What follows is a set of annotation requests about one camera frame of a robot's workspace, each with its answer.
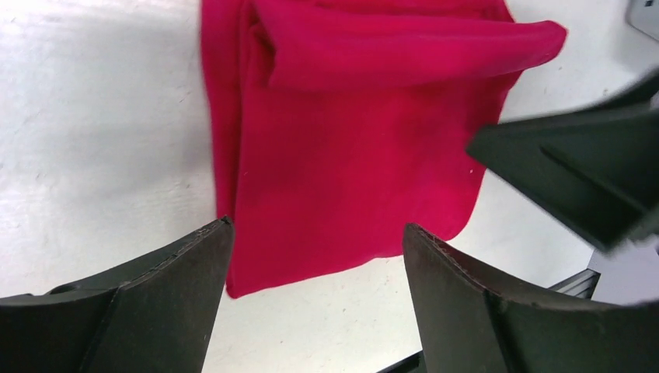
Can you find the red t-shirt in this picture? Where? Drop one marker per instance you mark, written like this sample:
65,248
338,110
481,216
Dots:
335,123

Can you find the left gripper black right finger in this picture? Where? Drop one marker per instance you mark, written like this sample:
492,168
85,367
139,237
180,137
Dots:
473,317

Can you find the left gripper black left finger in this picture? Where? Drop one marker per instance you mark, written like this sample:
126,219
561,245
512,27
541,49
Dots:
154,313

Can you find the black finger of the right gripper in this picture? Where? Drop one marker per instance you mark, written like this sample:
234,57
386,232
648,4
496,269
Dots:
595,169

